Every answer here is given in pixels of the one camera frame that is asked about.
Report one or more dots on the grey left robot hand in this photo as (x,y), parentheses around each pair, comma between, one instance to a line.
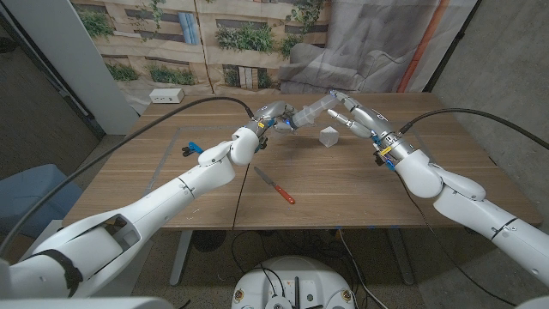
(274,113)

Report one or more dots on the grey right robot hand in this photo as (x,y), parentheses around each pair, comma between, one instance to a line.
(373,124)

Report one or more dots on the clear plastic syringe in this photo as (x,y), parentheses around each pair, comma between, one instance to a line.
(315,109)

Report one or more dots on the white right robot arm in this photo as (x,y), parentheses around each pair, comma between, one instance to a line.
(472,206)

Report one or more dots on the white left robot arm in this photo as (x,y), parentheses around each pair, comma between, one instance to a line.
(171,193)

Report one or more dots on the white cube block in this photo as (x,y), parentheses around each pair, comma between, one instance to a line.
(329,136)

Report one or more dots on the printed fabric backdrop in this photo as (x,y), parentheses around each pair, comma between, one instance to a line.
(257,51)

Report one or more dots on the blue and black clip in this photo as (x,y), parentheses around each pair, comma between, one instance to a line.
(195,147)

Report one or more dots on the black backdrop stand pole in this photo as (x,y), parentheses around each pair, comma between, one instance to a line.
(451,47)

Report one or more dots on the white power strip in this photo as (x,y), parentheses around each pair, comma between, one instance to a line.
(163,95)

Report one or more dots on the white table leg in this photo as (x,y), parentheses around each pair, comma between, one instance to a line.
(180,257)
(401,257)

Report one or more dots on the black round floor object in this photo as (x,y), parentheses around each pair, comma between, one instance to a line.
(208,240)

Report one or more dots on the white robot torso base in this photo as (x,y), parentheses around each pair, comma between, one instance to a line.
(291,279)

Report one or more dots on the white column panel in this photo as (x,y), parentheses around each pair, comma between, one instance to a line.
(77,64)

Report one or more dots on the blue grey upholstered seat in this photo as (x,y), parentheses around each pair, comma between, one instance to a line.
(34,197)

